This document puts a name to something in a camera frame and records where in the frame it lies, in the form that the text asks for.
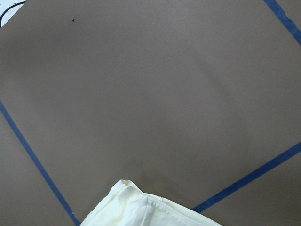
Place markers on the cream long-sleeve cat shirt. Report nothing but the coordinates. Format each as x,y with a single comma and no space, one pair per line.
127,205

